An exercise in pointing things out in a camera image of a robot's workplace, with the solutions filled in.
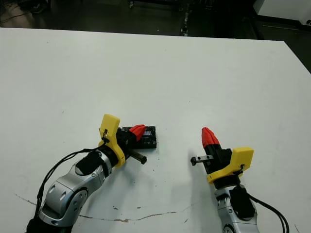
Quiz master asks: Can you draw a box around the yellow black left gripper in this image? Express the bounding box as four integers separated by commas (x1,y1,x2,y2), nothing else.
98,114,148,168

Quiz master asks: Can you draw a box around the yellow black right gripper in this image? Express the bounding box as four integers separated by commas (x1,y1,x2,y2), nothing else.
190,127,255,189

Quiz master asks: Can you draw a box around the black taped box lid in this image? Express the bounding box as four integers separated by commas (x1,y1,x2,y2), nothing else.
118,125,158,150

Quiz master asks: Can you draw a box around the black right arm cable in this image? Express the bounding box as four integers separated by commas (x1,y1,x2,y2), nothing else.
246,194,292,233

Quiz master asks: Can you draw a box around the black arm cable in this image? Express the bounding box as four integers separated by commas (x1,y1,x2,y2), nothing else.
246,194,292,233
35,147,107,219

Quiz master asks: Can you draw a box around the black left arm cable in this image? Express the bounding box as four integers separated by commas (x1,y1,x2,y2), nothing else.
35,147,107,219

